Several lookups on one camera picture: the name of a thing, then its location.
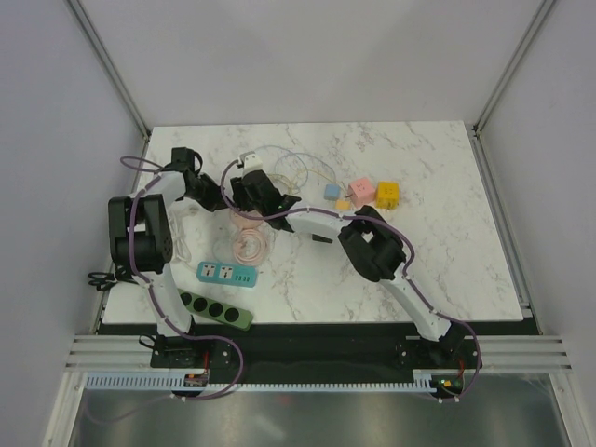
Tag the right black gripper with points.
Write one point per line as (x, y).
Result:
(238, 195)

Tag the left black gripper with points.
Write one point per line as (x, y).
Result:
(218, 200)

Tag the blue plug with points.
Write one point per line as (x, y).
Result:
(332, 192)

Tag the black cube adapter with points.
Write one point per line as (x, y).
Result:
(321, 239)

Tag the teal power strip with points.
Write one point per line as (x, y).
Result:
(236, 275)

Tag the yellow plug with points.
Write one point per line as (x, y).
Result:
(342, 205)

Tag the pink cube plug adapter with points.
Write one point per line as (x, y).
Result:
(361, 192)

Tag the green power strip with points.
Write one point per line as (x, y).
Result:
(217, 311)

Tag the yellow cube plug adapter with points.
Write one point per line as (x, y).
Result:
(387, 195)

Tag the pink round power socket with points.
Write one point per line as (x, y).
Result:
(242, 222)

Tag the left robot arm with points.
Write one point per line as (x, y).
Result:
(140, 238)

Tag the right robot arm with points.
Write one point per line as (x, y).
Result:
(375, 249)

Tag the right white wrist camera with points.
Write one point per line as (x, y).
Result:
(249, 162)

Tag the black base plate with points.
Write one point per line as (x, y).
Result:
(309, 354)

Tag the white slotted cable duct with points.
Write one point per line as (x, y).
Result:
(197, 380)

